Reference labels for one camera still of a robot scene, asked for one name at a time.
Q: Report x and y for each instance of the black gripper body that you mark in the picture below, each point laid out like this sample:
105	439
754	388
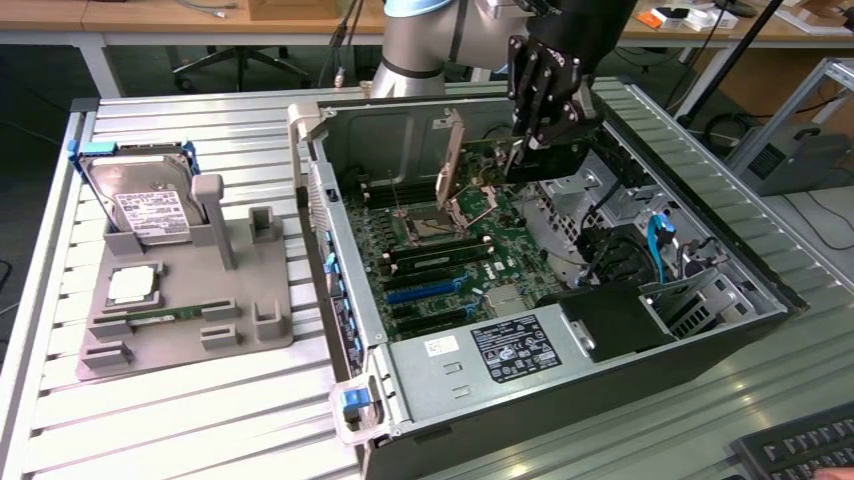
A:
587	30

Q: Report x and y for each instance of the graphics card with black cooler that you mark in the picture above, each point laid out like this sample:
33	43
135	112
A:
480	160

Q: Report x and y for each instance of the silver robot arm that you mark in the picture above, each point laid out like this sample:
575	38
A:
413	50

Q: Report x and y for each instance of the person hand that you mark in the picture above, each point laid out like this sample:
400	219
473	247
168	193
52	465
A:
839	475

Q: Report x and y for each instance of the white orange box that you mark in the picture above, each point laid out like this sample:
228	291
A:
656	21

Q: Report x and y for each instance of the silver disk bay cage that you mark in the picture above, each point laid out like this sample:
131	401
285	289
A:
574	200

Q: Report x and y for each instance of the white flat box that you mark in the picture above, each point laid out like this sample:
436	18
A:
714	21

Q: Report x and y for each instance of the black round stand base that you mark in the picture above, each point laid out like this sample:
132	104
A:
734	6

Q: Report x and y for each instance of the black tripod pole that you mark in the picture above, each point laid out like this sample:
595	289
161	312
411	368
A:
734	55

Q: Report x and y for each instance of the silver socket cover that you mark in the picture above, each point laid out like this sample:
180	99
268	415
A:
483	207

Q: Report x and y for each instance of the green motherboard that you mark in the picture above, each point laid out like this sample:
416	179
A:
514	250

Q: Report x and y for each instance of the thin locking lever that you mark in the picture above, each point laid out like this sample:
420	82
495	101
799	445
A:
396	192

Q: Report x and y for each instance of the CPU socket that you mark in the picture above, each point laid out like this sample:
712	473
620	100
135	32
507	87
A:
423	230

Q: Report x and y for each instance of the grey equipment box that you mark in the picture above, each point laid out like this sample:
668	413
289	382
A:
800	165

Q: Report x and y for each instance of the green RAM stick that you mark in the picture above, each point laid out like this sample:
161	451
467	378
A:
440	260
167	316

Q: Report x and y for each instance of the white papers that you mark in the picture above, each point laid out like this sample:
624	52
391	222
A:
820	25

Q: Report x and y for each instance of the silver chipset heatsink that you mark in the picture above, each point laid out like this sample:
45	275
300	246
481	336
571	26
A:
508	301

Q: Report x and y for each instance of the brown cardboard box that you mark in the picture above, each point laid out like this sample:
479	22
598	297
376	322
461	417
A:
293	10

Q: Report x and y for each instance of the black expansion slot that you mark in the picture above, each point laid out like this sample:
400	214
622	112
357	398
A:
419	281
433	321

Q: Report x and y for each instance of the black plastic shroud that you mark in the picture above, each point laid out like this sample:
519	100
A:
614	325

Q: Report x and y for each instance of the blue expansion slot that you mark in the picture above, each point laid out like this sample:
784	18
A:
423	293

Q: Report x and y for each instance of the black office chair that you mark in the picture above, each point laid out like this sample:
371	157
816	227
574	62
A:
241	57

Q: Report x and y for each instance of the grey power supply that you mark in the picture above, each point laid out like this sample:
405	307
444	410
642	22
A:
433	385

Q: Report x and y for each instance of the hard disk with blue carrier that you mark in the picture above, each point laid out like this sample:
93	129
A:
133	180

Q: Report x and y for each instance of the grey parts rack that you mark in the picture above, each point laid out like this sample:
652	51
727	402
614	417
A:
187	290

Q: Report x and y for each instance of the black open PC case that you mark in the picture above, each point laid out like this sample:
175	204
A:
467	445

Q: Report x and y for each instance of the silver CPU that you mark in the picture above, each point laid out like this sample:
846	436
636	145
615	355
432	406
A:
133	285

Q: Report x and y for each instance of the black keyboard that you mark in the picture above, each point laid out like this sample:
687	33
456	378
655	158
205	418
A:
800	445

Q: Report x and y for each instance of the wooden desk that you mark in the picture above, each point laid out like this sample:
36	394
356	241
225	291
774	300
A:
40	15

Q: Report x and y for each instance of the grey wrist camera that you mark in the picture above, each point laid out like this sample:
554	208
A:
500	7

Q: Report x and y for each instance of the aluminium profile frame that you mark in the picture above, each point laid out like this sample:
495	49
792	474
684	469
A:
839	70

